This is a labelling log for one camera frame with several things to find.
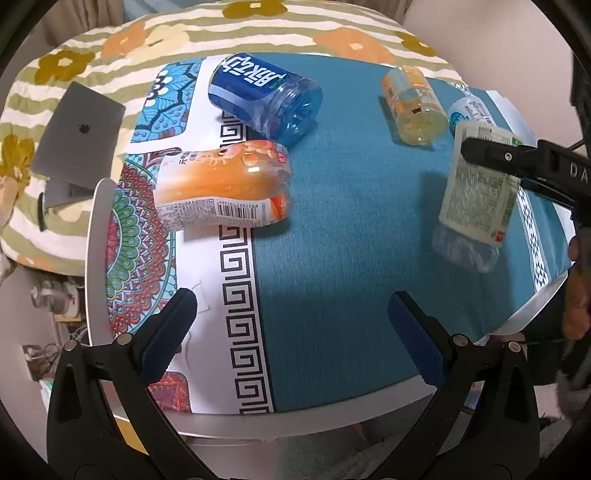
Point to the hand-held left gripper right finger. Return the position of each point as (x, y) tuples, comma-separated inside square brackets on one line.
[(416, 342)]

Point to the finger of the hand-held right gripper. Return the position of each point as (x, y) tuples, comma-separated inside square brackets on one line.
[(549, 193), (496, 155)]

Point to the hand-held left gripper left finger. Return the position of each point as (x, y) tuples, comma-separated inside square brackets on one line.
[(167, 333)]

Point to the clear bottle white label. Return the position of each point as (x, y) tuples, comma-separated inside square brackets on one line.
[(478, 203)]

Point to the person's right hand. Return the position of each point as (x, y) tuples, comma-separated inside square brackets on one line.
[(577, 286)]

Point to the small blue white bottle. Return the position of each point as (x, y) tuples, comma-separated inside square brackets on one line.
[(470, 111)]

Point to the small orange drink bottle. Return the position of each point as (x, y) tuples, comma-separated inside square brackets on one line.
[(412, 105)]

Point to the white small appliance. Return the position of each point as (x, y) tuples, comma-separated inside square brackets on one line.
[(55, 297)]

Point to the blue patterned table cloth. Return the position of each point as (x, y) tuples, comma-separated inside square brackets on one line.
[(341, 221)]

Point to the orange juice bottle lying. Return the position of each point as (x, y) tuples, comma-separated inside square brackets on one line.
[(221, 185)]

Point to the grey fuzzy cloth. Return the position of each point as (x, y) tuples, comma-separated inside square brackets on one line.
[(569, 392)]

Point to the grey laptop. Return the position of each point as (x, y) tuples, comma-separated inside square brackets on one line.
[(76, 138)]

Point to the blue label plastic bottle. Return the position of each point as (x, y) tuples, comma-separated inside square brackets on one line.
[(265, 98)]

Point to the floral striped blanket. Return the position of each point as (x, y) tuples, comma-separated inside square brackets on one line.
[(138, 34)]

